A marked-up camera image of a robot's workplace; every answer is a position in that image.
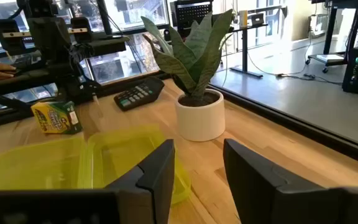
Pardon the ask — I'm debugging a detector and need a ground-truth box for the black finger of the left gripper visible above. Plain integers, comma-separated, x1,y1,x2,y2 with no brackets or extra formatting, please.
0,18,24,57
70,17,94,44

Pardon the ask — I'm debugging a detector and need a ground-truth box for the black standing desk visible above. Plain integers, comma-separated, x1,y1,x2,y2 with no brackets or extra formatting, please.
227,12,269,79

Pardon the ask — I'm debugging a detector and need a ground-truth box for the black desk calculator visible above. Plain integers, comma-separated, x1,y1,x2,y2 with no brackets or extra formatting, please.
113,76,165,112

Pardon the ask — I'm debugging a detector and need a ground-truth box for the green snake plant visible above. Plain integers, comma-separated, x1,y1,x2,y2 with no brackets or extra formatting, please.
140,8,234,101

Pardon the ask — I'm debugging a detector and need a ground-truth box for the black floor cable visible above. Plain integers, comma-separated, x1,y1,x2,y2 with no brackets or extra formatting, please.
247,40,343,86

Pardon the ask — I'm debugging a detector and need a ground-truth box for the black perforated panel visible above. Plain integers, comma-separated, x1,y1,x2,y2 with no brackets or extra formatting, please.
170,0,214,39

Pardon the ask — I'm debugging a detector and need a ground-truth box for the yellow translucent pencil case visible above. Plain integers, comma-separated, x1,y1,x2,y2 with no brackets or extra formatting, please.
0,124,192,206

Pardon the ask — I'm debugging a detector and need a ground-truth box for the yellow green crayon box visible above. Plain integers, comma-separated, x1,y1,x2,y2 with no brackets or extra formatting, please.
30,100,84,135

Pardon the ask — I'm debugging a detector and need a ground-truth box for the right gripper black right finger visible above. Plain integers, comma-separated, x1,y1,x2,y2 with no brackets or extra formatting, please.
223,138,332,224

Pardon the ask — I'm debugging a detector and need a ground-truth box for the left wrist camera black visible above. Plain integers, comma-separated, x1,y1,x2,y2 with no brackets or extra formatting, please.
16,0,63,18

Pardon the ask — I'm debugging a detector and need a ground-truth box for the black aluminium table frame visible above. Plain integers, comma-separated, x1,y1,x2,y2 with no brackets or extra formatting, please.
0,70,358,170

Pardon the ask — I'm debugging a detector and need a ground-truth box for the black wheeled stand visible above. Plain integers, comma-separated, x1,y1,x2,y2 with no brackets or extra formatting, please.
305,0,358,74

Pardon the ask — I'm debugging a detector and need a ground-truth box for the white round plant pot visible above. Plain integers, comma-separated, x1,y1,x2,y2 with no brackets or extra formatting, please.
174,88,226,142

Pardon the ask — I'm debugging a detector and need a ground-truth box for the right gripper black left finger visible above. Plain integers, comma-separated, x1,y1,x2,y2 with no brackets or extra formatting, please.
104,139,176,224

